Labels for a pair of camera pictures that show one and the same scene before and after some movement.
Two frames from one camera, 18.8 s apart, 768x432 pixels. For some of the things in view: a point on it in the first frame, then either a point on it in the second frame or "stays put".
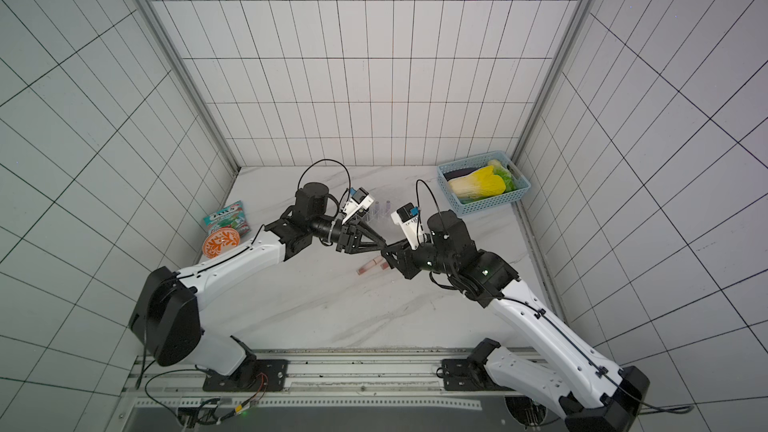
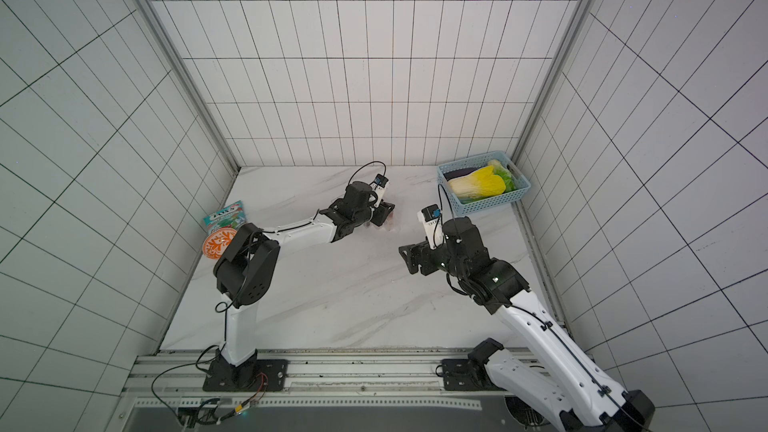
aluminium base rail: [354, 380] stays put
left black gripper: [351, 234] → [383, 212]
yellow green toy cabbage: [488, 181] stays put
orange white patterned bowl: [215, 242] stays put
